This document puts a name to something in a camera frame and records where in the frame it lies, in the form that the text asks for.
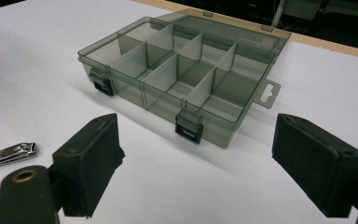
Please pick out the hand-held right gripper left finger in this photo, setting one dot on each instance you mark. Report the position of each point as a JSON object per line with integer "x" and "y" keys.
{"x": 87, "y": 161}

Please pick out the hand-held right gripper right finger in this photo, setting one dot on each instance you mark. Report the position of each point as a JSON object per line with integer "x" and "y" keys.
{"x": 317, "y": 161}

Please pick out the silver nail clipper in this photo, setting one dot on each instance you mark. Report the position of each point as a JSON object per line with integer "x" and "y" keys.
{"x": 9, "y": 154}

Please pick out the wooden table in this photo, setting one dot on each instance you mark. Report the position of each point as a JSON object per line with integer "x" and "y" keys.
{"x": 323, "y": 43}

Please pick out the grey clear plastic compartment box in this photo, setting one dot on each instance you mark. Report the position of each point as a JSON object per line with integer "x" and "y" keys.
{"x": 167, "y": 74}

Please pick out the white desk leg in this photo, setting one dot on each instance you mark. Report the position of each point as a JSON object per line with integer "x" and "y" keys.
{"x": 279, "y": 12}

